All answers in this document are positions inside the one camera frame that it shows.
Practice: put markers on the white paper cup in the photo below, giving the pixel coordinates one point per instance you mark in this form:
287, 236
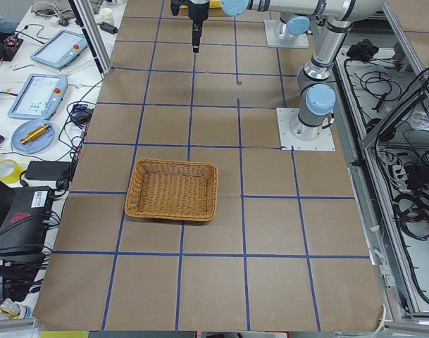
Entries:
106, 15

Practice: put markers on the black power adapter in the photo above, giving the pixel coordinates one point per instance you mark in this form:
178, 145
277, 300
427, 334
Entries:
47, 170

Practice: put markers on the black computer box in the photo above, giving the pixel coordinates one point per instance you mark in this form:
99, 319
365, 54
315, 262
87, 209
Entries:
23, 211

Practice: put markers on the blue plate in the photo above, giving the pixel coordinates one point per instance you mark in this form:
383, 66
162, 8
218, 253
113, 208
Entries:
35, 146

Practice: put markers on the teach pendant tablet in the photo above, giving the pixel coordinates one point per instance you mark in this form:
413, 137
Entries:
39, 98
61, 50

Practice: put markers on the lower teach pendant tablet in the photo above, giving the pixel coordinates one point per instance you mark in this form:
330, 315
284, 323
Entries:
39, 98

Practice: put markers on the small black adapter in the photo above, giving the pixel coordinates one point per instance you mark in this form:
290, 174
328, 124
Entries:
109, 28

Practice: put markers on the brown wicker basket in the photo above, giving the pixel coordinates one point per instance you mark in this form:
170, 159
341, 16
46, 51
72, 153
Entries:
172, 190

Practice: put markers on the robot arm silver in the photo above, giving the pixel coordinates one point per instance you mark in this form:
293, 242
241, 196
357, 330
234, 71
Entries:
292, 25
318, 99

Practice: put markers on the aluminium frame post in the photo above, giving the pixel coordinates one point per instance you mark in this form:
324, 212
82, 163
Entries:
85, 17

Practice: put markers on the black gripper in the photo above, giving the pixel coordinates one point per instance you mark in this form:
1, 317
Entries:
197, 11

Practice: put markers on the upper teach pendant tablet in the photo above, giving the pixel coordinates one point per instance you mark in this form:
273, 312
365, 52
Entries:
61, 50

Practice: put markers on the yellow tape roll on desk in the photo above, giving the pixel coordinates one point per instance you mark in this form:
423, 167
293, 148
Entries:
10, 171

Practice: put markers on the brass cylinder tool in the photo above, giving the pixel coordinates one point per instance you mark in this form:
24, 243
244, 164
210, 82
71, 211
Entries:
36, 133

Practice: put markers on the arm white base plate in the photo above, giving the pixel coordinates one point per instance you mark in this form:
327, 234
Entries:
295, 136
273, 40

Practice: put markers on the black cloth bundle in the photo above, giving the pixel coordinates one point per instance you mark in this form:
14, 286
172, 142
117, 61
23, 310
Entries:
362, 51

